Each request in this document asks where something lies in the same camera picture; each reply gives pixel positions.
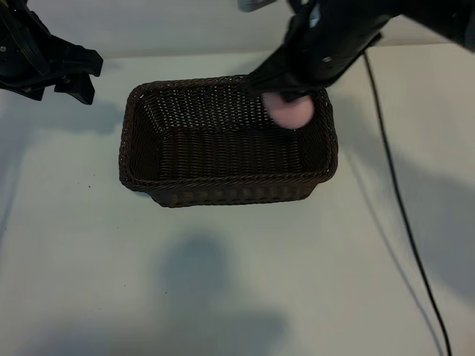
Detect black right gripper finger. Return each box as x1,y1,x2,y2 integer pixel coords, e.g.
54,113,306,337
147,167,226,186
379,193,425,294
278,88,321,105
244,45,298,94

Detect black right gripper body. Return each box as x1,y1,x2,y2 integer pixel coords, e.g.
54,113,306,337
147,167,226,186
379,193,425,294
281,0,400,90

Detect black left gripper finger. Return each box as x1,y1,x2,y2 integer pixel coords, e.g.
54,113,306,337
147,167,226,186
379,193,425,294
54,73,96,107
64,42,104,78

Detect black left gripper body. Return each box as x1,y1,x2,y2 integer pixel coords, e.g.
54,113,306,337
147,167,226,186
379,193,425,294
0,0,68,102

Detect pink peach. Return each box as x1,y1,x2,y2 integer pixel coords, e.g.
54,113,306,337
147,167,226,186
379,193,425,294
261,90,315,131

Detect dark brown wicker basket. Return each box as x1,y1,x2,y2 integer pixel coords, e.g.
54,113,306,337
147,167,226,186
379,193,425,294
118,75,340,209

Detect thin black cable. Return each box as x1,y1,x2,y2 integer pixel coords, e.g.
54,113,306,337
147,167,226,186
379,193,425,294
362,50,453,356

